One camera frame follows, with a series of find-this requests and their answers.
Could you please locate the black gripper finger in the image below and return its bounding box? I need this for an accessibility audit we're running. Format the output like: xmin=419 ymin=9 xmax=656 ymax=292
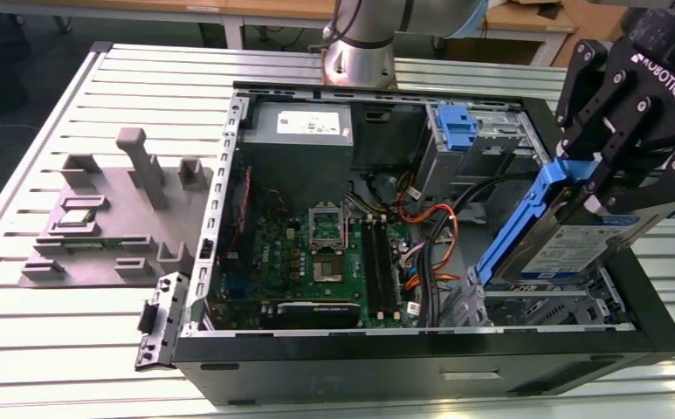
xmin=583 ymin=96 xmax=675 ymax=218
xmin=554 ymin=38 xmax=634 ymax=159

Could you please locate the hard disk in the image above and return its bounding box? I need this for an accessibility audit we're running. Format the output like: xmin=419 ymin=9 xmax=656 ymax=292
xmin=469 ymin=156 xmax=647 ymax=287

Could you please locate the metal disk bay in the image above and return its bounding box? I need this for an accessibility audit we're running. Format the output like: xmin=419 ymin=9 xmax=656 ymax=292
xmin=459 ymin=265 xmax=635 ymax=328

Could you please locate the brown wooden cabinet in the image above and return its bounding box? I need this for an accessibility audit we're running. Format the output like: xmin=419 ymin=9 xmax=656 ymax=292
xmin=563 ymin=0 xmax=630 ymax=66

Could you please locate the silver optical drive cage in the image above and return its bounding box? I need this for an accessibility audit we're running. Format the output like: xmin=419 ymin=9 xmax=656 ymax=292
xmin=417 ymin=102 xmax=552 ymax=210

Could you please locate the black RAM slot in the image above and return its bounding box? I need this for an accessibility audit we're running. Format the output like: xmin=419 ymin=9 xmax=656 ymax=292
xmin=376 ymin=213 xmax=407 ymax=322
xmin=361 ymin=213 xmax=389 ymax=323

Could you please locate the grey power supply unit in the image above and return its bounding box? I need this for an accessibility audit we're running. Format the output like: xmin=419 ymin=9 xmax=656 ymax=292
xmin=237 ymin=102 xmax=356 ymax=210

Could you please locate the metal socket cover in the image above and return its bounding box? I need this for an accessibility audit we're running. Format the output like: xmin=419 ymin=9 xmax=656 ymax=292
xmin=306 ymin=202 xmax=353 ymax=257

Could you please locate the CPU socket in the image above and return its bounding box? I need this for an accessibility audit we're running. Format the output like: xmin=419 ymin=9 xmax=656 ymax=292
xmin=312 ymin=254 xmax=352 ymax=285

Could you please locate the black PC case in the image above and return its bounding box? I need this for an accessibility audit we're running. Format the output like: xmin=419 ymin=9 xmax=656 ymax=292
xmin=170 ymin=80 xmax=675 ymax=406

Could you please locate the black graphics card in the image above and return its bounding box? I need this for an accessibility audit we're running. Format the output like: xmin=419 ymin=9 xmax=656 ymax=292
xmin=258 ymin=299 xmax=363 ymax=331

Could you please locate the green motherboard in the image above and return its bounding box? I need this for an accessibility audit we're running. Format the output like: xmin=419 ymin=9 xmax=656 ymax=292
xmin=206 ymin=204 xmax=425 ymax=331

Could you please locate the grey parts rack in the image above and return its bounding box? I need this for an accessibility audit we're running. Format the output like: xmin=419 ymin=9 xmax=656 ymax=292
xmin=14 ymin=127 xmax=217 ymax=292

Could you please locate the silver CPU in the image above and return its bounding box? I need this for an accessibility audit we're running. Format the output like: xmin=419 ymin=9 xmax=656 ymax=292
xmin=57 ymin=212 xmax=95 ymax=230

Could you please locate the wooden desk white frame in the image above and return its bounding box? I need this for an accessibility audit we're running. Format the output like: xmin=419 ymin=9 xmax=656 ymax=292
xmin=45 ymin=0 xmax=339 ymax=49
xmin=435 ymin=0 xmax=580 ymax=66

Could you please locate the orange wire bundle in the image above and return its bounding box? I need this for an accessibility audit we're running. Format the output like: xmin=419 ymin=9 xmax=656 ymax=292
xmin=396 ymin=169 xmax=464 ymax=293

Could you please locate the black cable bundle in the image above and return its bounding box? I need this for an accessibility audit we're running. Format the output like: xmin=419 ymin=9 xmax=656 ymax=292
xmin=417 ymin=172 xmax=548 ymax=328

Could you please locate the thin red wire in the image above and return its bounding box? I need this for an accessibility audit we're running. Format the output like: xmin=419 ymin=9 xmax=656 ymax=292
xmin=225 ymin=165 xmax=254 ymax=258

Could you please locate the grey hinged case bracket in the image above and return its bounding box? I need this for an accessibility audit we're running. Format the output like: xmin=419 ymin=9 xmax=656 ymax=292
xmin=133 ymin=270 xmax=193 ymax=372

